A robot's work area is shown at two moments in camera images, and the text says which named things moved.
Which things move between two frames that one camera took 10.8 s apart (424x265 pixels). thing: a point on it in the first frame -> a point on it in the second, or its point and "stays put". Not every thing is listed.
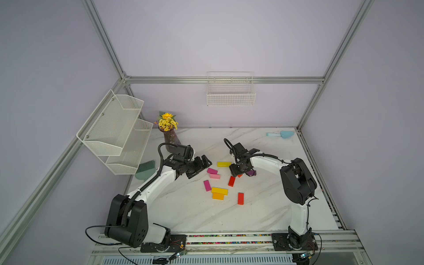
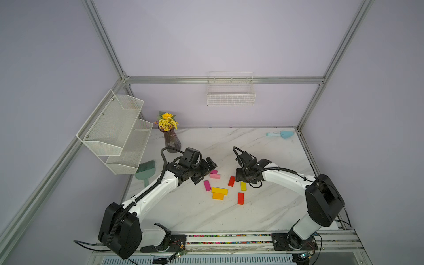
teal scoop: [285, 134] stays put
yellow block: [223, 164] -> [243, 186]
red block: [240, 199] stays put
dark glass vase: [171, 137] stays put
